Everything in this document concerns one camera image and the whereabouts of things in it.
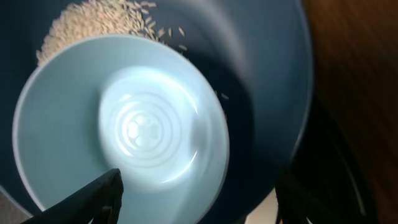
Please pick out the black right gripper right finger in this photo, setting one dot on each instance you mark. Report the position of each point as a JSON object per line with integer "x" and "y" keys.
{"x": 296, "y": 205}

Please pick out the dark blue bowl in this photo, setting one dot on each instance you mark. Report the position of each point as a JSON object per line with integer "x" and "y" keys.
{"x": 258, "y": 53}

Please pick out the round black serving tray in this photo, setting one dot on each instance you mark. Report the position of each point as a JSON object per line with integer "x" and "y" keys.
{"x": 326, "y": 167}

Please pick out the light blue small bowl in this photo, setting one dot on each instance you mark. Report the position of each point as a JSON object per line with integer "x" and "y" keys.
{"x": 129, "y": 103}

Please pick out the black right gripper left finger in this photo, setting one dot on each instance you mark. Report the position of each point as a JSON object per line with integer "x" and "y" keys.
{"x": 98, "y": 202}

